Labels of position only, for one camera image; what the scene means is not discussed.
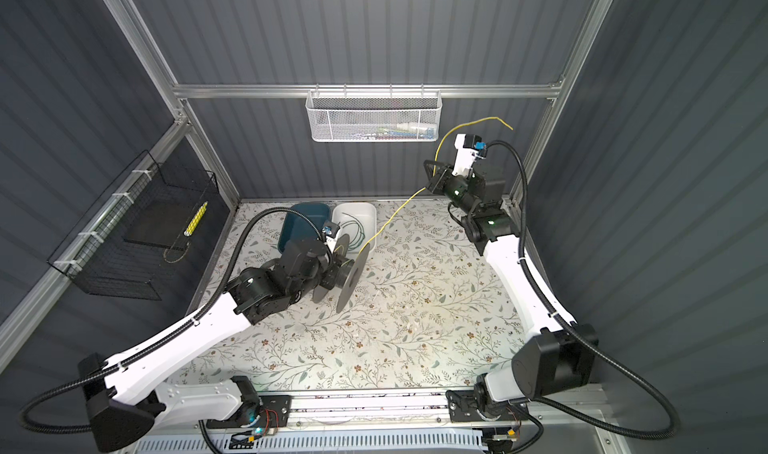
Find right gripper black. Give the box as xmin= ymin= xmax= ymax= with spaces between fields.
xmin=427 ymin=159 xmax=479 ymax=220

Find grey perforated cable spool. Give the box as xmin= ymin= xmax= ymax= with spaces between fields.
xmin=311 ymin=234 xmax=371 ymax=313

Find yellow cable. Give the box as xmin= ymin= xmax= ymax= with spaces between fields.
xmin=332 ymin=116 xmax=515 ymax=260

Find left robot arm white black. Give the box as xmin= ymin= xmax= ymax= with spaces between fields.
xmin=84 ymin=236 xmax=369 ymax=453

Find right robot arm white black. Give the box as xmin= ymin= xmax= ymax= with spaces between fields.
xmin=424 ymin=160 xmax=598 ymax=417

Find items inside white basket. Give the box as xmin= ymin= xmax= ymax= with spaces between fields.
xmin=349 ymin=122 xmax=438 ymax=141

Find teal plastic bin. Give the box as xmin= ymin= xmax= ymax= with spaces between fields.
xmin=277 ymin=203 xmax=331 ymax=253

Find white plastic bin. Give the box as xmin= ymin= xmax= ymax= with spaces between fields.
xmin=331 ymin=202 xmax=378 ymax=257

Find yellow marker pen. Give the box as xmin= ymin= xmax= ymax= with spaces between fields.
xmin=183 ymin=201 xmax=208 ymax=238

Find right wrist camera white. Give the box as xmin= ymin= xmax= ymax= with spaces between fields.
xmin=452 ymin=134 xmax=486 ymax=178

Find white mesh wall basket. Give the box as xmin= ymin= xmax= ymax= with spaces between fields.
xmin=305 ymin=88 xmax=443 ymax=143

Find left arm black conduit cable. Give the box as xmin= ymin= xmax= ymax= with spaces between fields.
xmin=20 ymin=206 xmax=328 ymax=436

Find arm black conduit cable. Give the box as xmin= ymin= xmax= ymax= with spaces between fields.
xmin=20 ymin=206 xmax=328 ymax=436
xmin=485 ymin=140 xmax=682 ymax=442

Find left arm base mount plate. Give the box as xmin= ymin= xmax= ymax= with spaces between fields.
xmin=205 ymin=395 xmax=292 ymax=430

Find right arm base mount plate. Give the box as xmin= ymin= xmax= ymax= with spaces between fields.
xmin=445 ymin=390 xmax=529 ymax=424

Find black wire wall basket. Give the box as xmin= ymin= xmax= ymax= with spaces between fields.
xmin=48 ymin=154 xmax=219 ymax=301

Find white slotted cable duct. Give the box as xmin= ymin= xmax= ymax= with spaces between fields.
xmin=134 ymin=429 xmax=487 ymax=454

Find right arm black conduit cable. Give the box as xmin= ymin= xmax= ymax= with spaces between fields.
xmin=485 ymin=140 xmax=682 ymax=442

